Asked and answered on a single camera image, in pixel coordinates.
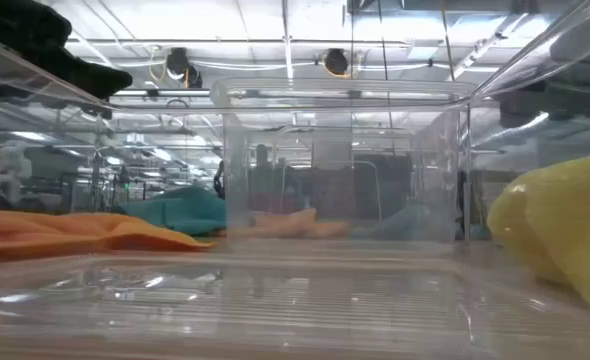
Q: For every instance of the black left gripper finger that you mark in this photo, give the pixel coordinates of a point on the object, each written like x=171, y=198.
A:
x=20, y=22
x=85, y=77

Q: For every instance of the white machine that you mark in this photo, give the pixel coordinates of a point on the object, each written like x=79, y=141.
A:
x=10, y=170

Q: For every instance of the blue microfiber towel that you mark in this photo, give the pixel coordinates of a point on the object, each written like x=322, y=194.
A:
x=185, y=210
x=410, y=222

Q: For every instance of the yellow microfiber towel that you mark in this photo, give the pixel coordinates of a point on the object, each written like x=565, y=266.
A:
x=560, y=225

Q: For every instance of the silver ventilation duct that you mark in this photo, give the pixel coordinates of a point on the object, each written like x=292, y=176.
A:
x=510, y=132

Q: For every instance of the dark room partition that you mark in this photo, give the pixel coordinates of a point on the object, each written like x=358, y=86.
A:
x=375, y=185

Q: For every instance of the orange microfiber towel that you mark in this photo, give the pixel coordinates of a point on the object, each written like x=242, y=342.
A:
x=290, y=225
x=75, y=232

